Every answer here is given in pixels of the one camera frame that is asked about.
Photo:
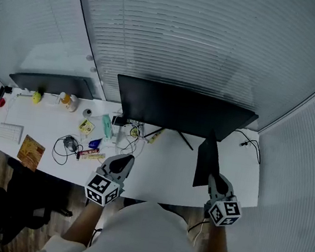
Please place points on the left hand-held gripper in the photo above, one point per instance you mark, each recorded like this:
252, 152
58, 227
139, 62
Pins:
103, 186

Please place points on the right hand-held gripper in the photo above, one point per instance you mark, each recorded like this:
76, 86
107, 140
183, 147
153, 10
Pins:
225, 210

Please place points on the black mouse pad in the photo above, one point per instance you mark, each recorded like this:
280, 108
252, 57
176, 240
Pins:
206, 163

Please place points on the person's right forearm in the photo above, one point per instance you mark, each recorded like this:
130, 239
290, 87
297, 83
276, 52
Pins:
219, 251

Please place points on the person's left forearm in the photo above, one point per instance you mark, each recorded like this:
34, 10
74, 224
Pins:
82, 223

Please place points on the white desk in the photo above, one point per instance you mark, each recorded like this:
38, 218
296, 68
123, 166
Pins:
165, 168

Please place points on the yellow snack bar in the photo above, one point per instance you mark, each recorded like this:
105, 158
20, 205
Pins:
93, 156

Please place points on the red snack bar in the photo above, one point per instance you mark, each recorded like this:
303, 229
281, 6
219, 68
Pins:
89, 151

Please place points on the blue packet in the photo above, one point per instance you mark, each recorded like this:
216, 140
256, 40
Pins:
95, 143

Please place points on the black monitor stand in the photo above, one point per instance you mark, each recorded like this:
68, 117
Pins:
186, 141

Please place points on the green pouch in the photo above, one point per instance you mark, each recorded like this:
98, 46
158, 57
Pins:
106, 126

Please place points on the yellow packet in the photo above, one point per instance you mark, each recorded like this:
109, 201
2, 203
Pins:
86, 126

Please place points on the yellow round sticker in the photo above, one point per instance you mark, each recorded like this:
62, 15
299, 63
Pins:
135, 132

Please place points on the person's white shirt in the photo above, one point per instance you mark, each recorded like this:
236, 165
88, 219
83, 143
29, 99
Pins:
151, 240

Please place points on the black office chair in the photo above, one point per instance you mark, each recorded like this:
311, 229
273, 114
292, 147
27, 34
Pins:
31, 191

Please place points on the yellow striped stick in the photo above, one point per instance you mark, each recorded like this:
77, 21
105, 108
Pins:
156, 135

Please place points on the white round cup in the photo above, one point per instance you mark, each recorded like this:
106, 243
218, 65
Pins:
87, 112

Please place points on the large black monitor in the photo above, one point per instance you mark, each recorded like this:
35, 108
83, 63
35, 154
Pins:
183, 110

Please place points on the wood-pattern board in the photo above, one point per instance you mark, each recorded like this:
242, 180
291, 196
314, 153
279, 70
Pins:
31, 152

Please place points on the white bottle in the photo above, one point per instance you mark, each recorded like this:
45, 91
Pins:
73, 104

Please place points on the orange bottle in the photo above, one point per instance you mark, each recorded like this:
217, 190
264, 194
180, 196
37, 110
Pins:
65, 99

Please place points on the white keyboard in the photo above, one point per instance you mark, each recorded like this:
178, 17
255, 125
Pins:
10, 132

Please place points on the yellow toy figure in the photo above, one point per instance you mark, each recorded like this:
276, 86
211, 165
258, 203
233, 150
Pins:
36, 98

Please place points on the small black monitor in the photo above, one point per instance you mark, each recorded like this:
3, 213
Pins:
53, 83

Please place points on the red round object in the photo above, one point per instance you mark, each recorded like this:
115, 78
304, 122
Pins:
2, 102

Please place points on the small black wall device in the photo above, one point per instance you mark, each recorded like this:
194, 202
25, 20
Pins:
0, 92

